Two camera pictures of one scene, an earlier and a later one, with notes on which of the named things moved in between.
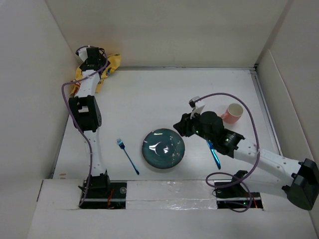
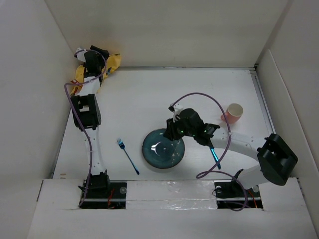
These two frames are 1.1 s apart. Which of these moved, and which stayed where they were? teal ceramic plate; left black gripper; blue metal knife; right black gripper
Moved: right black gripper
Stayed: teal ceramic plate; left black gripper; blue metal knife
